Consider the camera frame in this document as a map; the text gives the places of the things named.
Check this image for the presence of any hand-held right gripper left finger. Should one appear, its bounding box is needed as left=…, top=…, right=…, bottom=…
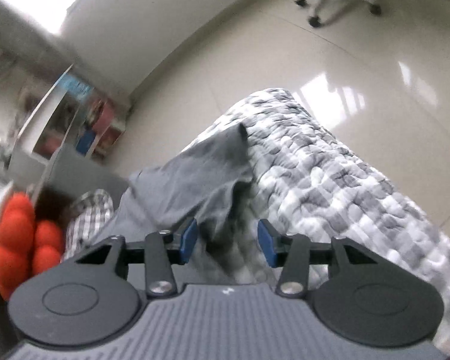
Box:
left=75, top=217, right=199, bottom=297

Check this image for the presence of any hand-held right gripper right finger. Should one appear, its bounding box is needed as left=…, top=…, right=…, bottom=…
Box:
left=257, top=218, right=383, bottom=297

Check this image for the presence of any grey shirt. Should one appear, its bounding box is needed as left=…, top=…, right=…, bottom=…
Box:
left=94, top=124, right=274, bottom=286

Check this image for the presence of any grey checked quilt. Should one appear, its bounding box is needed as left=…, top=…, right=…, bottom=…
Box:
left=60, top=88, right=450, bottom=349

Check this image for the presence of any grey sofa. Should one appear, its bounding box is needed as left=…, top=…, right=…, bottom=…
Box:
left=7, top=146, right=130, bottom=226

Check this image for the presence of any orange knot cushion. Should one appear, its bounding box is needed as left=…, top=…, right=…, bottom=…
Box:
left=0, top=191, right=66, bottom=301

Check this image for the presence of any blue printed sheet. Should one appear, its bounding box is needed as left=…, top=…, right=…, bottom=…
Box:
left=58, top=73, right=94, bottom=102

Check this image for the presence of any white shelf with clutter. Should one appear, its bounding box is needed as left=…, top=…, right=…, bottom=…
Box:
left=7, top=64, right=132, bottom=166

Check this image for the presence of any grey curtain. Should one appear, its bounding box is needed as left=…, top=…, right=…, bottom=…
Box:
left=0, top=0, right=83, bottom=72

